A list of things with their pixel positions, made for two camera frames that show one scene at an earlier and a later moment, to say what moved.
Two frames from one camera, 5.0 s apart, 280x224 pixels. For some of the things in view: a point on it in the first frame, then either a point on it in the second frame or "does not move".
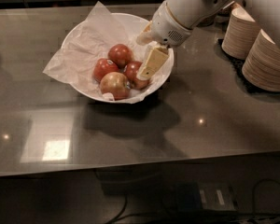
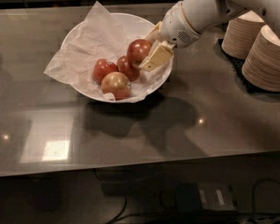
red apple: [120, 54] to [138, 50]
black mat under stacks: [237, 65] does not move
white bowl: [102, 58] does not move
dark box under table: [192, 196] does not move
